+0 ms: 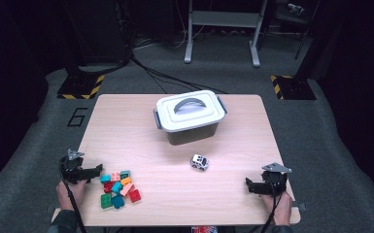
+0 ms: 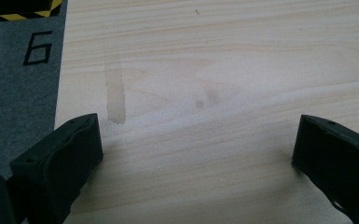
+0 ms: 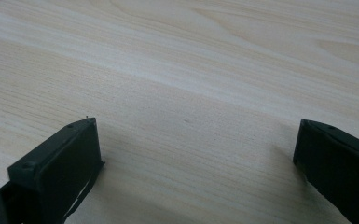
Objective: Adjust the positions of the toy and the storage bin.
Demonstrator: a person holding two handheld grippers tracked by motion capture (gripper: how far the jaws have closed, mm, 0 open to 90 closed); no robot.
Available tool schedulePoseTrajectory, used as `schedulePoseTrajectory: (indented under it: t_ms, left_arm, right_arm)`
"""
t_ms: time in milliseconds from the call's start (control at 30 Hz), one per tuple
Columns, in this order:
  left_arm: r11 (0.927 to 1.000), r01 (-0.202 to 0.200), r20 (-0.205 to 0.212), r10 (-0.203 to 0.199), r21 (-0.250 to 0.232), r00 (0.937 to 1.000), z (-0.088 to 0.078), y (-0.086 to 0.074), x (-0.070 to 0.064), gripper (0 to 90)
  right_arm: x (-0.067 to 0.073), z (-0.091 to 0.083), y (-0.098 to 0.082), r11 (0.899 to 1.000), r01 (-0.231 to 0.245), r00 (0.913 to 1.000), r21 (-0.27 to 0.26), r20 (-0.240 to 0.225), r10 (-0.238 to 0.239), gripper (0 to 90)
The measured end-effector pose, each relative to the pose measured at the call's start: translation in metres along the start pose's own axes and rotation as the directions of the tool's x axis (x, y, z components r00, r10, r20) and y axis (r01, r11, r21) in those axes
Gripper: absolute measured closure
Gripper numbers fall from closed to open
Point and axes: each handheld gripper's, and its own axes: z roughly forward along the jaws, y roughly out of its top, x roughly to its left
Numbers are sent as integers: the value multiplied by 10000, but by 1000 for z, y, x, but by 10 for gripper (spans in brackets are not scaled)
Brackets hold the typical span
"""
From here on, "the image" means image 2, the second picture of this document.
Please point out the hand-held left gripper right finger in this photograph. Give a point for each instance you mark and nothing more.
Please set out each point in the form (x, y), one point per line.
(338, 161)

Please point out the black striped-edge stand base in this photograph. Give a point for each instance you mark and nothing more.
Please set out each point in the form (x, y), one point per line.
(21, 6)

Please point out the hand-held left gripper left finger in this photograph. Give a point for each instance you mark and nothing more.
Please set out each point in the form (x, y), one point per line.
(59, 165)

